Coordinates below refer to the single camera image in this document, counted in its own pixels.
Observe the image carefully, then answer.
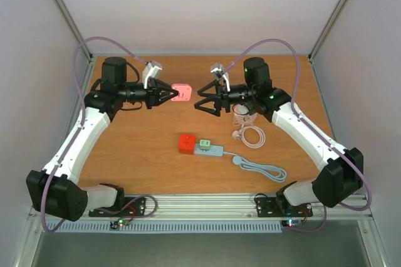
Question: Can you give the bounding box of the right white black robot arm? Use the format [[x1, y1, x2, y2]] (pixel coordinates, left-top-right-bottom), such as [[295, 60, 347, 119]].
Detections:
[[194, 57, 363, 215]]

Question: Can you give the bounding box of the light blue coiled power cord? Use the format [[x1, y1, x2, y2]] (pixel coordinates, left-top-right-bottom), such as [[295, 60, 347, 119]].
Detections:
[[222, 150, 288, 184]]

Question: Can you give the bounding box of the aluminium front rail frame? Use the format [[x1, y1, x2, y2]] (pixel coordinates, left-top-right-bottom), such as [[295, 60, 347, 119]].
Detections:
[[28, 194, 373, 221]]

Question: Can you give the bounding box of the blue slotted cable duct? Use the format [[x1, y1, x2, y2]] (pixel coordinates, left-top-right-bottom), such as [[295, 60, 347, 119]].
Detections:
[[56, 220, 282, 234]]

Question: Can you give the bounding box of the left small circuit board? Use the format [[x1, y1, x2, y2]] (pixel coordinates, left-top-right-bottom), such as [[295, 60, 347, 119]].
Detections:
[[109, 219, 130, 231]]

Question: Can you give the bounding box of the pink cube plug adapter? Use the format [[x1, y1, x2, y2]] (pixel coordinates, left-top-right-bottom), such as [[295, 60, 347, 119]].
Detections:
[[171, 83, 192, 102]]

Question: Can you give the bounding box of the dark green patterned cube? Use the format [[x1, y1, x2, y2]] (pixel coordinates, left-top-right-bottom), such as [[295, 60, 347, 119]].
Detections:
[[244, 102, 257, 115]]

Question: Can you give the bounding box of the right small circuit board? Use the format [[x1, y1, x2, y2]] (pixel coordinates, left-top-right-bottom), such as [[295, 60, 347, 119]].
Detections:
[[281, 219, 305, 228]]

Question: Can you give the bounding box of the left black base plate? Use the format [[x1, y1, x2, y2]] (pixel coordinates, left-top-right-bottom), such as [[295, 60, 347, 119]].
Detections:
[[88, 197, 147, 218]]

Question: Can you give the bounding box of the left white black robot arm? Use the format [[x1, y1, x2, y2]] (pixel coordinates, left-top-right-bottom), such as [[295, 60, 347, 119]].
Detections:
[[26, 57, 178, 221]]

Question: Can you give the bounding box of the small circuit board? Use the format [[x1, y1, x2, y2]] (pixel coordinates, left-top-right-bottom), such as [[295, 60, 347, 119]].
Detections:
[[109, 219, 130, 231], [281, 219, 305, 228]]

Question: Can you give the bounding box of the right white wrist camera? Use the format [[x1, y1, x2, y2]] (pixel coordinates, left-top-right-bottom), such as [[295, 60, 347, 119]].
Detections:
[[210, 63, 231, 92]]

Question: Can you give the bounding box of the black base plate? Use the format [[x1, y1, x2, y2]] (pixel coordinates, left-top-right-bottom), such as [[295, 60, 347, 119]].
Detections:
[[253, 193, 313, 217], [88, 197, 147, 218]]

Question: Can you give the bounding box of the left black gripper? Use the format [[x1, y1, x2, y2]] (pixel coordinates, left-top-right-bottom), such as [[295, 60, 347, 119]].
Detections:
[[119, 79, 179, 109]]

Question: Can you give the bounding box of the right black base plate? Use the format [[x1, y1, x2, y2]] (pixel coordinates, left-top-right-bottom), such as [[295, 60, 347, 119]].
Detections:
[[253, 193, 313, 217]]

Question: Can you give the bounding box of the light blue power strip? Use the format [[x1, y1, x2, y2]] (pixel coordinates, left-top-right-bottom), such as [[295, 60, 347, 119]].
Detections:
[[194, 143, 224, 157]]

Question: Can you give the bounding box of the red cube plug adapter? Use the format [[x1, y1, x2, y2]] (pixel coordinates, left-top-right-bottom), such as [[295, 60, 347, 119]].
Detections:
[[178, 133, 195, 155]]

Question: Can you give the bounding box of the green small plug charger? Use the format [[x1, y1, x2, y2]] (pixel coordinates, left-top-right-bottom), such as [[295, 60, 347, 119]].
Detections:
[[199, 139, 211, 151]]

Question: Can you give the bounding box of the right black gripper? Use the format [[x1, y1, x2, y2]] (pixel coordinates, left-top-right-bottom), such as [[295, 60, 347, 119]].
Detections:
[[195, 78, 256, 120]]

